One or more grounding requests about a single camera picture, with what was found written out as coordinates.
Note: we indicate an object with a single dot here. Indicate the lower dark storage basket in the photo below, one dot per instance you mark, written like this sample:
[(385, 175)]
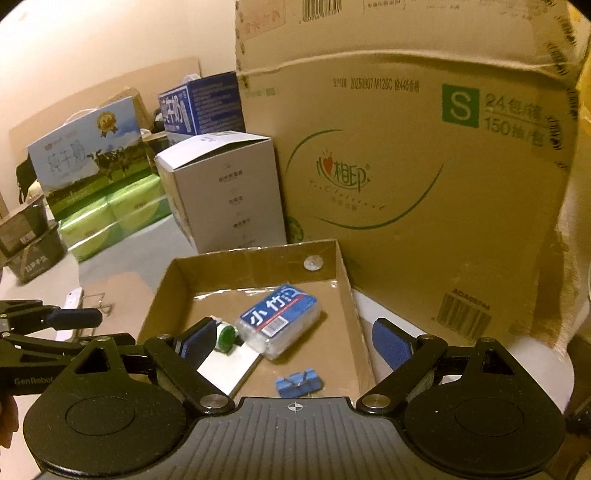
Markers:
[(39, 256)]

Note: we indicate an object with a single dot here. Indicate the green pasture milk box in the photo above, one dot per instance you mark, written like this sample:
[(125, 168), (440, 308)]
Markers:
[(89, 157)]

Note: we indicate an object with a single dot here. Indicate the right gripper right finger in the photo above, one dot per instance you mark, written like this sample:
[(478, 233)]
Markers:
[(413, 361)]

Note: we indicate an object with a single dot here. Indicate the chrome wire holder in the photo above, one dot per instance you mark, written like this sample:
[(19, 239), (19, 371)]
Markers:
[(98, 301)]

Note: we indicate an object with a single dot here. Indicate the white card box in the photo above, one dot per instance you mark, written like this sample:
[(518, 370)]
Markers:
[(228, 371)]

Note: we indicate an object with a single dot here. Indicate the large brown cardboard box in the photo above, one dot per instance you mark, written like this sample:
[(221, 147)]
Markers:
[(435, 141)]

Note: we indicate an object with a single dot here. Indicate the blue milk carton box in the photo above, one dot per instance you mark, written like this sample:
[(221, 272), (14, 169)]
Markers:
[(201, 106)]

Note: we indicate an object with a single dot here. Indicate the white remote control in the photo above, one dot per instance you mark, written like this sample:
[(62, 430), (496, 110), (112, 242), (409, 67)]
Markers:
[(72, 302)]

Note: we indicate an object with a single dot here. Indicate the black laptop bag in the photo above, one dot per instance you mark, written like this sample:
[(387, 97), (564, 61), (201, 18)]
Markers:
[(25, 177)]

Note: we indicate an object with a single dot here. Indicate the white humidifier product box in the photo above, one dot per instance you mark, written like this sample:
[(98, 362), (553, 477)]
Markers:
[(223, 190)]

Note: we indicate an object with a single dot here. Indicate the person left hand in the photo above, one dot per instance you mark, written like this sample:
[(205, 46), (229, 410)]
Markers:
[(9, 420)]

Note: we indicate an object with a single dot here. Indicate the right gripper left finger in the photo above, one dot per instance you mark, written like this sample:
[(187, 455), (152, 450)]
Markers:
[(177, 359)]

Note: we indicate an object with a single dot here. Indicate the clear floss pick box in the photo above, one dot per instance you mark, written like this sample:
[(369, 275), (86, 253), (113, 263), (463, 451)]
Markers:
[(279, 320)]

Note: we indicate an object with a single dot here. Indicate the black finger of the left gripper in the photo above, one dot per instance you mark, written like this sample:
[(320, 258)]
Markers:
[(86, 318)]

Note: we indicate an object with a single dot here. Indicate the shallow cardboard tray box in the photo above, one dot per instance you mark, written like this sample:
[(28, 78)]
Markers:
[(242, 283)]

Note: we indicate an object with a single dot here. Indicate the dark storage basket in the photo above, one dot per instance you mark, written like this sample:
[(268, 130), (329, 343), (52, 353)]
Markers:
[(22, 226), (39, 256)]

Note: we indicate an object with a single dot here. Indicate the upper dark storage basket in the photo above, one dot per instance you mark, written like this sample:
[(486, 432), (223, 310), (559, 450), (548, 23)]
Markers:
[(22, 226)]

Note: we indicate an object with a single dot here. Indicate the green tissue pack bundle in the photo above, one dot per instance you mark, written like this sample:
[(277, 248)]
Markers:
[(114, 217)]

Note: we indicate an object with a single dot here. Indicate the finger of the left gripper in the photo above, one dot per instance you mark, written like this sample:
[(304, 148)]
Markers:
[(21, 316)]

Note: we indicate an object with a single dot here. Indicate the green white tape roll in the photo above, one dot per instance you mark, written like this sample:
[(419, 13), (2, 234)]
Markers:
[(227, 337)]

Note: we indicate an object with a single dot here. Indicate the blue binder clip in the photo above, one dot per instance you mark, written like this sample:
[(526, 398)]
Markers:
[(299, 384)]

